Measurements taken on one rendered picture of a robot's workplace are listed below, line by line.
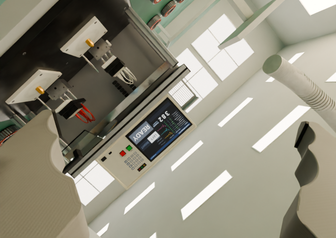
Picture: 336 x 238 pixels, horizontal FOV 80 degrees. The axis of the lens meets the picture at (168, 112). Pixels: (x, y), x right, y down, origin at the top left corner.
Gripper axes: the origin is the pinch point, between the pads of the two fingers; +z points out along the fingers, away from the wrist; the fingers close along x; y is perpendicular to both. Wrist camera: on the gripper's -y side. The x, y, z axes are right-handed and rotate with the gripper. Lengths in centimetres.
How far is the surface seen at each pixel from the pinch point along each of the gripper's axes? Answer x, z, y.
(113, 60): -21, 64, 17
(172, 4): 1, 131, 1
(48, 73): -40, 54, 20
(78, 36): -29, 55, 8
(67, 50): -33, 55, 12
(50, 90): -48, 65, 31
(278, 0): 60, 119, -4
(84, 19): -26, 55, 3
